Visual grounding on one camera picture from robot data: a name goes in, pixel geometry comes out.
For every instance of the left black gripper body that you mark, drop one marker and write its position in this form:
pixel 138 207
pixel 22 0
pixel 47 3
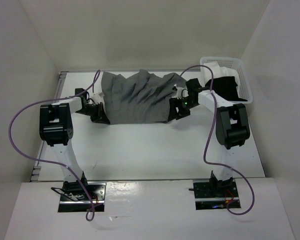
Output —
pixel 92 111

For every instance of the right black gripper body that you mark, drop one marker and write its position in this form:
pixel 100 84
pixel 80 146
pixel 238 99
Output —
pixel 184 105

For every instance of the grey skirt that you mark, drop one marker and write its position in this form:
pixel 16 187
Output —
pixel 143 98

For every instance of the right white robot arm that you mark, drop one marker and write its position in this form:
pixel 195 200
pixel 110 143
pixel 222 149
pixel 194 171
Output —
pixel 230 123

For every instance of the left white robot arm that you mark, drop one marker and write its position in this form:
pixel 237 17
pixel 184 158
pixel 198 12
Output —
pixel 56 129

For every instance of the black folded skirt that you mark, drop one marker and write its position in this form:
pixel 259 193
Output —
pixel 226 87

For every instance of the white skirt in basket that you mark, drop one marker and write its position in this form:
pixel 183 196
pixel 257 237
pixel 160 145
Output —
pixel 219 72

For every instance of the white plastic basket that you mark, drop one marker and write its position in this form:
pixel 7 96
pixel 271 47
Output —
pixel 236 64

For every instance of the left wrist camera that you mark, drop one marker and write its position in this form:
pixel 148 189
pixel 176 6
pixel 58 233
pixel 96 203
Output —
pixel 97 97

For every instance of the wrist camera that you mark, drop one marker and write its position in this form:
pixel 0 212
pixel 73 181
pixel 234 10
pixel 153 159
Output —
pixel 179 92
pixel 97 97

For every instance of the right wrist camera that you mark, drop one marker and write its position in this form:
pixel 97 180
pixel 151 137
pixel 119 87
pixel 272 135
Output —
pixel 179 92

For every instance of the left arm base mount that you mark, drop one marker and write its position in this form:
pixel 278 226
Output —
pixel 74 201

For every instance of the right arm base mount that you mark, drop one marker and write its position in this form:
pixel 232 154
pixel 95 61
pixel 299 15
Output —
pixel 207 198

